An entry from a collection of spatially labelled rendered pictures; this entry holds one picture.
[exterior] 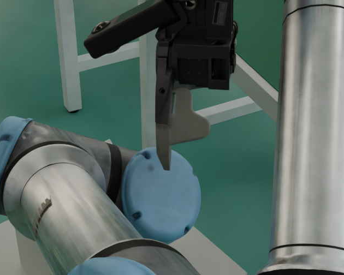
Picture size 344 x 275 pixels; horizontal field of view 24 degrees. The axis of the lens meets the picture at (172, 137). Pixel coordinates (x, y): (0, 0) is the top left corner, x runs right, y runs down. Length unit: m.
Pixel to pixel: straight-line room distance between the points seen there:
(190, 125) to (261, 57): 0.82
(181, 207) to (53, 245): 0.28
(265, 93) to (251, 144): 1.10
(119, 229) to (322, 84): 0.21
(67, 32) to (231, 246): 0.89
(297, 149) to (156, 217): 0.31
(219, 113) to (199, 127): 1.59
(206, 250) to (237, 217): 1.17
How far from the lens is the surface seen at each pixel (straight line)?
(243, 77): 1.64
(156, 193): 0.94
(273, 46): 1.71
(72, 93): 2.76
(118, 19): 0.90
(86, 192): 0.77
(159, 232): 0.94
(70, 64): 2.70
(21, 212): 0.87
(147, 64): 2.22
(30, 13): 3.47
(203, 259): 1.21
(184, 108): 0.87
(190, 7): 0.87
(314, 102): 0.68
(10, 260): 1.23
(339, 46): 0.71
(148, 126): 2.34
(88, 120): 2.77
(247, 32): 1.76
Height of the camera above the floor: 1.61
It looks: 37 degrees down
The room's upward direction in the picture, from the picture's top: straight up
